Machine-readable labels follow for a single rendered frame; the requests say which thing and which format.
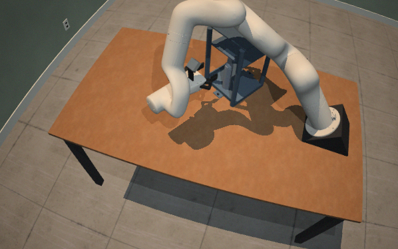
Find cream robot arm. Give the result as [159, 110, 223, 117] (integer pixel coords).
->
[146, 0, 340, 137]

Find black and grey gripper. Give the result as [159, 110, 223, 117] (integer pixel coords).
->
[184, 62, 218, 95]

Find dark blue shelving unit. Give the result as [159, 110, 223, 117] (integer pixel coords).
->
[204, 27, 270, 107]

